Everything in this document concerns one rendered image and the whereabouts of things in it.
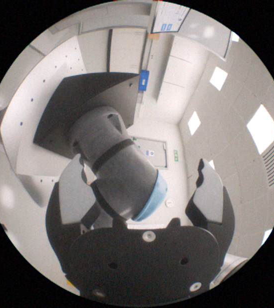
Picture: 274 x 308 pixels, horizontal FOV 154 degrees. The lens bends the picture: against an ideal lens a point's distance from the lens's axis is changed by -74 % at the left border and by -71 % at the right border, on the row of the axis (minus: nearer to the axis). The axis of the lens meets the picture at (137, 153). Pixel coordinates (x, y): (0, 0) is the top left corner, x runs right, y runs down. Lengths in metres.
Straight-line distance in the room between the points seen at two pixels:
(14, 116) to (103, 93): 0.18
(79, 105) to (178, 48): 3.15
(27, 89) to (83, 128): 0.16
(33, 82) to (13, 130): 0.10
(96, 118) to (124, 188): 0.14
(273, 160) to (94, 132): 1.91
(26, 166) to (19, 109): 0.11
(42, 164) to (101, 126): 0.17
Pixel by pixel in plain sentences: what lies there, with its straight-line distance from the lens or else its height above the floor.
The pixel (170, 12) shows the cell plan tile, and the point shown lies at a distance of 0.96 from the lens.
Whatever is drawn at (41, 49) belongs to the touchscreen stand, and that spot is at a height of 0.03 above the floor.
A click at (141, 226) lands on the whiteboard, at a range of 2.99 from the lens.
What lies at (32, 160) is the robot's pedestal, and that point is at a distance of 0.26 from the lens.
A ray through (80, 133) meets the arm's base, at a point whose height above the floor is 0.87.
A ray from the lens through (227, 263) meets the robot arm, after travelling 0.26.
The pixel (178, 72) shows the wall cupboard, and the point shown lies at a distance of 3.36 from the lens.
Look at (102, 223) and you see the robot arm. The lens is 0.22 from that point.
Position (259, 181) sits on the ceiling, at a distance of 1.94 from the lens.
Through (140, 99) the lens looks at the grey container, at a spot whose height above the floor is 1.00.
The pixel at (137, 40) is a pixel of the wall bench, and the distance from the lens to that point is 2.86.
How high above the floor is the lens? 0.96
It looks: 3 degrees up
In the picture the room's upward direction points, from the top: 98 degrees clockwise
